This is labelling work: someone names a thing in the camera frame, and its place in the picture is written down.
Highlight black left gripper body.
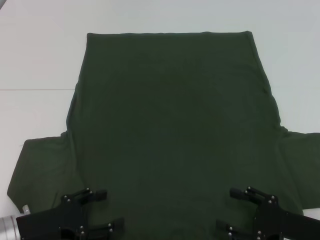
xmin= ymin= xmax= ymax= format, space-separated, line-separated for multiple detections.
xmin=16 ymin=196 xmax=86 ymax=240

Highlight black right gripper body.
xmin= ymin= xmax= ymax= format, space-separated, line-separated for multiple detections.
xmin=254 ymin=199 xmax=320 ymax=240

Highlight dark green t-shirt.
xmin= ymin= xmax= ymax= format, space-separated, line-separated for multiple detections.
xmin=6 ymin=30 xmax=320 ymax=240

